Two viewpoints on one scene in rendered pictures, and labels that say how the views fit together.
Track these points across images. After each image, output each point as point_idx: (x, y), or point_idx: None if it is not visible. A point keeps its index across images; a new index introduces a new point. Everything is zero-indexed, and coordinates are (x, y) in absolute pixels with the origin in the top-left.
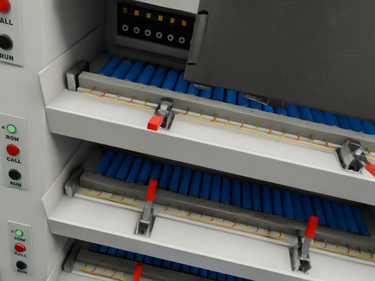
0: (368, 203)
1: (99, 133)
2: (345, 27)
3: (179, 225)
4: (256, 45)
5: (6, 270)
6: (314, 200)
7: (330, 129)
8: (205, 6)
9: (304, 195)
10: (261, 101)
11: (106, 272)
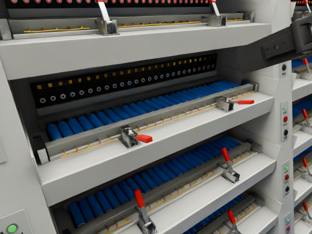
0: (242, 122)
1: (94, 178)
2: None
3: (164, 210)
4: None
5: None
6: (207, 145)
7: (206, 97)
8: (306, 22)
9: (202, 146)
10: (295, 57)
11: None
